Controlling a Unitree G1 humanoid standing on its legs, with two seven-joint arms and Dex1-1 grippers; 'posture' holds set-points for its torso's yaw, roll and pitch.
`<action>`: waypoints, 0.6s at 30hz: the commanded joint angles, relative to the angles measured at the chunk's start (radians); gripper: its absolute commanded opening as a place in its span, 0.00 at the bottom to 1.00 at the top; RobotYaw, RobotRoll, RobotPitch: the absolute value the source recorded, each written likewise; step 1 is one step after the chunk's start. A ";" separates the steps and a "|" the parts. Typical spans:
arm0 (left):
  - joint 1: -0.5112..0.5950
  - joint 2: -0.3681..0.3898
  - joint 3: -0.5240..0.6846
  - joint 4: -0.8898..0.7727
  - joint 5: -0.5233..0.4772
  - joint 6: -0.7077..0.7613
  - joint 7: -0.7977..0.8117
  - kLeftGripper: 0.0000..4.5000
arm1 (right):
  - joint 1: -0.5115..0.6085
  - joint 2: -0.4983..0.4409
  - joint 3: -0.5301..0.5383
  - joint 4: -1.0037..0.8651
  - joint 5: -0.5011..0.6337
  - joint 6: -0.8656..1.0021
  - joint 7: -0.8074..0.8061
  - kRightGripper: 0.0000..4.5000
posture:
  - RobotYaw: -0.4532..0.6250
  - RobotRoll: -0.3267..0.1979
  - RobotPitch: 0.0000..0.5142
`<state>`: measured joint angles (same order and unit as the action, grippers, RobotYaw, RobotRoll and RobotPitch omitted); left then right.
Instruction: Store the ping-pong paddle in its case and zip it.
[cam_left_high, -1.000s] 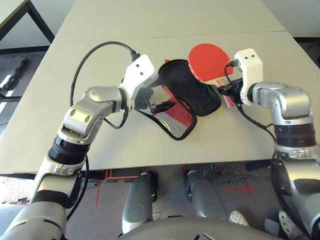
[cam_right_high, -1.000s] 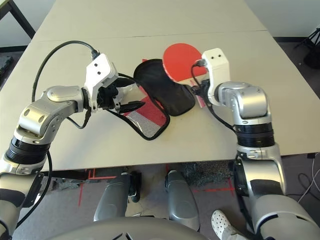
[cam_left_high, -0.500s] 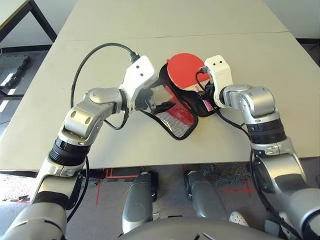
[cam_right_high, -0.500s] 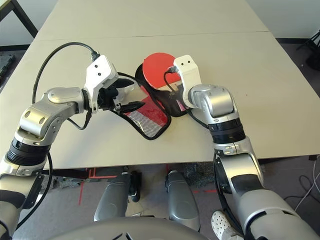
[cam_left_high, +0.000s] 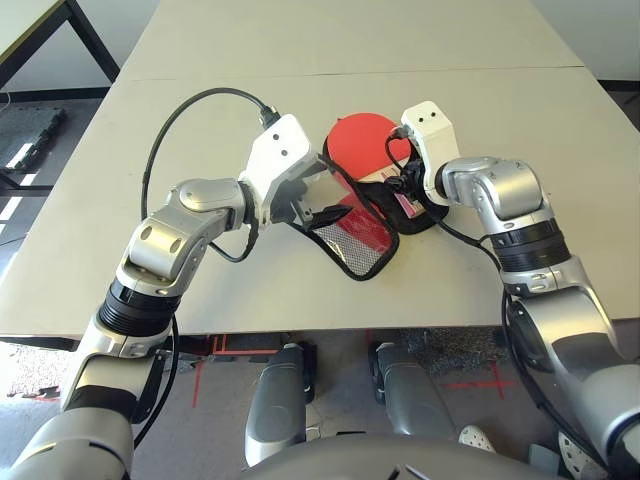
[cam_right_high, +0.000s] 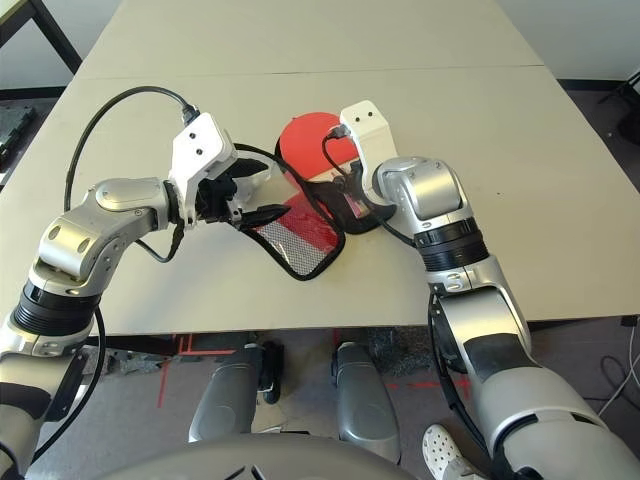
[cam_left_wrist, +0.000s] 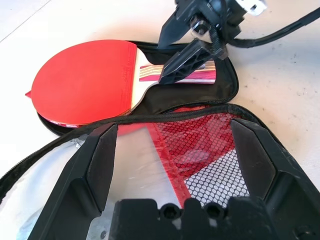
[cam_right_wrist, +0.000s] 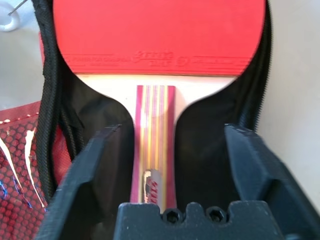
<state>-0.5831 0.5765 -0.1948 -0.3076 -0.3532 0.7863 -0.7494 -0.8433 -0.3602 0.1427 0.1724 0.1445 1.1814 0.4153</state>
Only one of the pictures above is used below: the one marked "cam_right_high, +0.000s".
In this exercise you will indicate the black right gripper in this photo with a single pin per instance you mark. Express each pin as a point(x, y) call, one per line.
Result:
point(352, 182)

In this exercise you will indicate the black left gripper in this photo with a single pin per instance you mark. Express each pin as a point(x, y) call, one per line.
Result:
point(217, 200)

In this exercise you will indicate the red ping-pong paddle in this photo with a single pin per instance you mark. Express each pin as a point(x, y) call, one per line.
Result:
point(305, 145)

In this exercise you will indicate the red and black paddle case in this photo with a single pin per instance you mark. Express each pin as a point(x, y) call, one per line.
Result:
point(300, 235)

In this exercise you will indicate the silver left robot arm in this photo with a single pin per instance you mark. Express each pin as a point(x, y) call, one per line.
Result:
point(125, 200)

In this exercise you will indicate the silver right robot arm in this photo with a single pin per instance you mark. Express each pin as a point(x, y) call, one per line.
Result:
point(440, 190)

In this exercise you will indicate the dark speckled foam mat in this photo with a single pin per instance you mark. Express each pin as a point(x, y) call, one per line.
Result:
point(400, 350)

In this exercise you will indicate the black table underframe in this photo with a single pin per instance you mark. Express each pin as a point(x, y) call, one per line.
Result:
point(130, 345)

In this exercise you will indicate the grey left robot leg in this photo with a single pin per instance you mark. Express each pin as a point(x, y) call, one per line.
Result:
point(225, 395)

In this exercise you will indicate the grey robot leg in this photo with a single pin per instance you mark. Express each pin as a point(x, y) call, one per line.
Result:
point(365, 400)
point(225, 395)

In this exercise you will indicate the puzzle-edged speckled foam mat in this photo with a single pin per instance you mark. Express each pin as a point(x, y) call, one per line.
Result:
point(135, 362)

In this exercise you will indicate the red tape strip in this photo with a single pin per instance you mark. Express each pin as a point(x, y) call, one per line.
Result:
point(162, 380)

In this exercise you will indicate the grey right robot leg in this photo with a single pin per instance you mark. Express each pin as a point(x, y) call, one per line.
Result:
point(365, 400)

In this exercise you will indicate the black-framed side table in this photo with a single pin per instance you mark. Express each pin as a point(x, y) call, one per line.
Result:
point(61, 42)

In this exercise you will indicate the white perforated clog shoe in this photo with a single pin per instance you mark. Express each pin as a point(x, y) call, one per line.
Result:
point(442, 450)

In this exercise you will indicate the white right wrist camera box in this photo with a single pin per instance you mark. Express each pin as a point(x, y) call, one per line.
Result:
point(367, 130)

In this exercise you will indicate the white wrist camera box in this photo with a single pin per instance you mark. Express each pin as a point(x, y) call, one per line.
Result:
point(200, 145)
point(367, 130)

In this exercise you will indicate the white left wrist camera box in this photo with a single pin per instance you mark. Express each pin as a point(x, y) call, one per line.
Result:
point(200, 145)

